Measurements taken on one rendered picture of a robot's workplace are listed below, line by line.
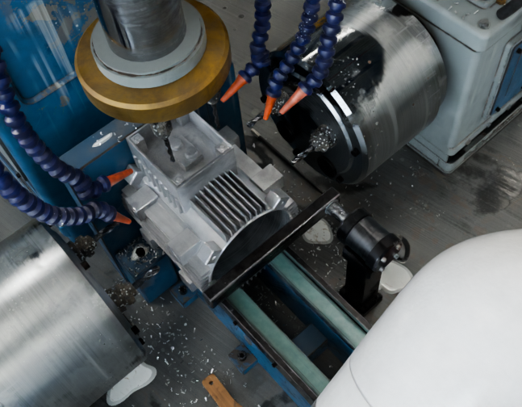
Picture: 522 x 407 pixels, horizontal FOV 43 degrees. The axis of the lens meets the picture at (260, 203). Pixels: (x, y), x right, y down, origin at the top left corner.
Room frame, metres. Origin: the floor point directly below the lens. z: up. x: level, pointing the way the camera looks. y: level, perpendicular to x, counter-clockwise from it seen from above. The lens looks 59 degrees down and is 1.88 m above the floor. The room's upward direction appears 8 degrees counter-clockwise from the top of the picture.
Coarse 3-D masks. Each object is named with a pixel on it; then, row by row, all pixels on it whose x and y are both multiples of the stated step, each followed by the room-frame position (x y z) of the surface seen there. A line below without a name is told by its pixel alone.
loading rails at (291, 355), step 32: (288, 256) 0.48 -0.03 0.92; (288, 288) 0.43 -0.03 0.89; (320, 288) 0.42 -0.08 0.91; (224, 320) 0.42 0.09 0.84; (256, 320) 0.38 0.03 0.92; (320, 320) 0.37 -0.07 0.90; (352, 320) 0.36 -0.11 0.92; (256, 352) 0.35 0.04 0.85; (288, 352) 0.32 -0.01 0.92; (320, 352) 0.35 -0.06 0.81; (352, 352) 0.32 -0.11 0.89; (288, 384) 0.29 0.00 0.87; (320, 384) 0.27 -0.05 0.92
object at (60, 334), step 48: (48, 240) 0.42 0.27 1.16; (0, 288) 0.37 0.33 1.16; (48, 288) 0.36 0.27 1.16; (96, 288) 0.36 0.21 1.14; (0, 336) 0.31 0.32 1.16; (48, 336) 0.31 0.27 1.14; (96, 336) 0.31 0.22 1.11; (0, 384) 0.26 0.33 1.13; (48, 384) 0.26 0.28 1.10; (96, 384) 0.27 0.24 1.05
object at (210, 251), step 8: (128, 168) 0.57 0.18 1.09; (136, 168) 0.57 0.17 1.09; (128, 176) 0.56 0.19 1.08; (136, 176) 0.56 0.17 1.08; (136, 184) 0.56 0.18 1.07; (272, 192) 0.49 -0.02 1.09; (280, 192) 0.50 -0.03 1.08; (272, 200) 0.49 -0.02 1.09; (280, 200) 0.48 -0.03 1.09; (200, 248) 0.43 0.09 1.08; (208, 248) 0.42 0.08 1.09; (216, 248) 0.42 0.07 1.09; (200, 256) 0.42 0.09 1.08; (208, 256) 0.41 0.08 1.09; (216, 256) 0.41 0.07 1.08
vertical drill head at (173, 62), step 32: (96, 0) 0.53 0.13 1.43; (128, 0) 0.52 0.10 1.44; (160, 0) 0.53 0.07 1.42; (192, 0) 0.63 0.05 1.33; (96, 32) 0.57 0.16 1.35; (128, 32) 0.52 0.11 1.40; (160, 32) 0.52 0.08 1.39; (192, 32) 0.55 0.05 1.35; (224, 32) 0.57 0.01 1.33; (96, 64) 0.55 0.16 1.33; (128, 64) 0.52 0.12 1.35; (160, 64) 0.51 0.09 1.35; (192, 64) 0.52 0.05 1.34; (224, 64) 0.53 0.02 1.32; (96, 96) 0.50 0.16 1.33; (128, 96) 0.49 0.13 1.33; (160, 96) 0.49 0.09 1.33; (192, 96) 0.48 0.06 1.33; (160, 128) 0.49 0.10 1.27
